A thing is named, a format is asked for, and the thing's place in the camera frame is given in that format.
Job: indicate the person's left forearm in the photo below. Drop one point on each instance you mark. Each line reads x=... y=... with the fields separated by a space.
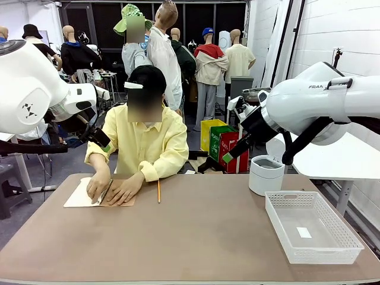
x=160 y=167

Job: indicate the white round trash bin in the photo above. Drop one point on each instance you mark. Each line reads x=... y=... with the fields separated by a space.
x=264 y=181

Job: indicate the black baseball cap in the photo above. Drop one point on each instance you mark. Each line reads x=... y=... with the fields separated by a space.
x=148 y=75

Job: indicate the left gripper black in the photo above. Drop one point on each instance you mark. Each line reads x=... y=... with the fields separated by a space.
x=84 y=123

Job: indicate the black tripod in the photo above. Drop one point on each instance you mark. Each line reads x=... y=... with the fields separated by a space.
x=337 y=58

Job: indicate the person in yellow shirt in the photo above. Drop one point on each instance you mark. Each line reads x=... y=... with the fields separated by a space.
x=148 y=142

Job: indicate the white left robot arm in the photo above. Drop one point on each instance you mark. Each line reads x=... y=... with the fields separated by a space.
x=23 y=89

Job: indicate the tall mannequin in white shirt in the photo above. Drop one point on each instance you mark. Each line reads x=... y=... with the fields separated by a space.
x=166 y=53

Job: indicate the black wall pole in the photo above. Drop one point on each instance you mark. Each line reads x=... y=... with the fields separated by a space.
x=284 y=29
x=298 y=29

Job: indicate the white cap-mounted camera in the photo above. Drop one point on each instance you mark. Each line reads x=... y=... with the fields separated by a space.
x=133 y=85

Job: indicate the small white side table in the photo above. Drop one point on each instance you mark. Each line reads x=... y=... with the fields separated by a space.
x=239 y=167

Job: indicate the white dress form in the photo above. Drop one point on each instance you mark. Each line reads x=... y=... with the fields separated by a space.
x=224 y=41

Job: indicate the red recycling bin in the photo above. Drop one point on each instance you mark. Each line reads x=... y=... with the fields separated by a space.
x=230 y=145

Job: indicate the brown spiral notebook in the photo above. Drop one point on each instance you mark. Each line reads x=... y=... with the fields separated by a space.
x=77 y=196

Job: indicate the green recycling bin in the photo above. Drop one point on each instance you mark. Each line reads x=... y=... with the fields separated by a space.
x=216 y=142

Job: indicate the small white basket label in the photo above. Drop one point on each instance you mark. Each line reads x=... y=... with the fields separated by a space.
x=304 y=232

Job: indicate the black floor stand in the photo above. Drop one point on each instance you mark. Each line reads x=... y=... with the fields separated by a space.
x=211 y=164

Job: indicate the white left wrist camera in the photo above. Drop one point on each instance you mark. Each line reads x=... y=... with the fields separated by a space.
x=102 y=93

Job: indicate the mannequin in black top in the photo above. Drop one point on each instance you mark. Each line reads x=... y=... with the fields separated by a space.
x=47 y=50

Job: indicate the person's left hand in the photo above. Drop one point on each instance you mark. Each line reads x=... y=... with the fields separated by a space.
x=124 y=193

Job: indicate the mannequin in black hoodie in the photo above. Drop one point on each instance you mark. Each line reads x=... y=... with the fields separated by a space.
x=77 y=56

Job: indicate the person's right hand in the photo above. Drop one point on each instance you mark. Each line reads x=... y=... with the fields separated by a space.
x=98 y=187

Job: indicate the black bucket hat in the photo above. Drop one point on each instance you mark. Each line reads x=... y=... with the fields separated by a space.
x=31 y=31

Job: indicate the yellow recycling bin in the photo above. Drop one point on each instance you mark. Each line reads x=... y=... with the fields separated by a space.
x=206 y=133

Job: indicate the mannequin in cream shirt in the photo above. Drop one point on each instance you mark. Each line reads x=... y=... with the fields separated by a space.
x=239 y=59

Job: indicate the white perforated plastic basket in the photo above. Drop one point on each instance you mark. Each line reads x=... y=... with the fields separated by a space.
x=326 y=252

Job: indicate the white hanging sheet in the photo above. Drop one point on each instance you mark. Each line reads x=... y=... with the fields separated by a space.
x=274 y=35

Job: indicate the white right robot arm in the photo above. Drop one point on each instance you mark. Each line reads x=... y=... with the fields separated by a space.
x=297 y=101

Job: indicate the grey cabinet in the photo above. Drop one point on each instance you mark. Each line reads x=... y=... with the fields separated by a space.
x=237 y=84

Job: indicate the white plastic bag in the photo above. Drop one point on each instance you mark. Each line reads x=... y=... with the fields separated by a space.
x=35 y=133

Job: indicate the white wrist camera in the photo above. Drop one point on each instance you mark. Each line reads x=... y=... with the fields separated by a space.
x=236 y=104
x=102 y=93

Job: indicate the person's right forearm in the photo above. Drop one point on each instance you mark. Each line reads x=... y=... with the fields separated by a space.
x=99 y=163

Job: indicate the mannequin in grey shirt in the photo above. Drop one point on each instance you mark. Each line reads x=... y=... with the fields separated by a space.
x=133 y=56

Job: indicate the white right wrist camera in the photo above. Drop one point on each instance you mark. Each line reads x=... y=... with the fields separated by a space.
x=236 y=104

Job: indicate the yellow pencil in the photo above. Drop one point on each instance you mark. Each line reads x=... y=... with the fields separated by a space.
x=158 y=191

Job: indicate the white desk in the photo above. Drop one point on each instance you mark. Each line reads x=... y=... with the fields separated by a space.
x=23 y=172

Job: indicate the grey tray stack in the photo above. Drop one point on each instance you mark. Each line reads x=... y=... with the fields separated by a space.
x=252 y=92

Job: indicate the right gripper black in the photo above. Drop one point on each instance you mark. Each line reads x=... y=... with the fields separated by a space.
x=258 y=124

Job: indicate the mannequin in blue cream jacket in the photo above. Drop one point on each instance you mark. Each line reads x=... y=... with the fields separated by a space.
x=3 y=32

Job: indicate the green checked sun hat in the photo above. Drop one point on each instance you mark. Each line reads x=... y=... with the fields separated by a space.
x=130 y=12

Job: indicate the blue cap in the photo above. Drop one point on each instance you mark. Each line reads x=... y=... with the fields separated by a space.
x=207 y=31

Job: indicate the mannequin in dark green jacket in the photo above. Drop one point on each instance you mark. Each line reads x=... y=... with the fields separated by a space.
x=185 y=59

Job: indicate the mannequin in red beige jacket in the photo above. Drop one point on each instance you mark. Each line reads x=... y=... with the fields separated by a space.
x=209 y=68

